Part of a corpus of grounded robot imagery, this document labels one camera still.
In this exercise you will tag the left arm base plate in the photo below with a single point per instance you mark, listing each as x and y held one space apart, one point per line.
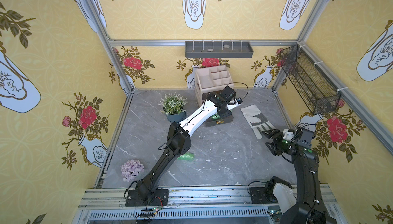
158 197

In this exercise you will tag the beige drawer organizer cabinet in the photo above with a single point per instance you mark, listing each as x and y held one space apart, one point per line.
211 79

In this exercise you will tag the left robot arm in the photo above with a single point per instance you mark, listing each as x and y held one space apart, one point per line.
147 191

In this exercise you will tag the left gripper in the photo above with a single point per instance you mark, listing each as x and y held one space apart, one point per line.
221 113

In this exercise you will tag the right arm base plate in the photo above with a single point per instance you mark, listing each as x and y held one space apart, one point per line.
262 195

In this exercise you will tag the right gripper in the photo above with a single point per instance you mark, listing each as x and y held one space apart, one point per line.
275 140

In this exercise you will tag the grey wall shelf tray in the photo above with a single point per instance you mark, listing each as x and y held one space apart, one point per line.
218 49

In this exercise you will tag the purple artificial flower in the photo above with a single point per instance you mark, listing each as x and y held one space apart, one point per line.
131 169

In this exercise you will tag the potted green plant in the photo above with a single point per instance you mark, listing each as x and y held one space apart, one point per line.
174 107

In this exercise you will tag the transparent bottom drawer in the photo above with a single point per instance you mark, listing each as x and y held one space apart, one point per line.
216 120

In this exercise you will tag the green roll bottom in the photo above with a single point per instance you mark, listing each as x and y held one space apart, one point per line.
188 156

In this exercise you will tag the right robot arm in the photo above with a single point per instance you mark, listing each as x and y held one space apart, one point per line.
308 207

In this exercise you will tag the white work glove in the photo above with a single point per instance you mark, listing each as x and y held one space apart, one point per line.
257 121

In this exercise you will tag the black wire mesh basket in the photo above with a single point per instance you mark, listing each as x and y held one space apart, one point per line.
316 90

